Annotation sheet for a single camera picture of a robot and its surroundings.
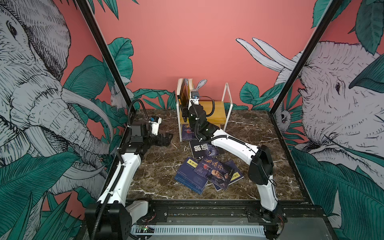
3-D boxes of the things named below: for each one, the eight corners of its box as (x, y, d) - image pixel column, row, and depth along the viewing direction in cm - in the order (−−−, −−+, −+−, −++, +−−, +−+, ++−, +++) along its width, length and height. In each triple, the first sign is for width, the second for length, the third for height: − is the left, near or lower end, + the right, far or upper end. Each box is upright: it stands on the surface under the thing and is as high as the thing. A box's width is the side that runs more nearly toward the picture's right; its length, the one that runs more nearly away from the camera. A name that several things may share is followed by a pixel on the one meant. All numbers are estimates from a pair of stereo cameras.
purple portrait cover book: (189, 173, 89) (189, 171, 86) (200, 152, 99) (201, 149, 96) (227, 191, 83) (228, 190, 80) (235, 167, 92) (236, 165, 89)
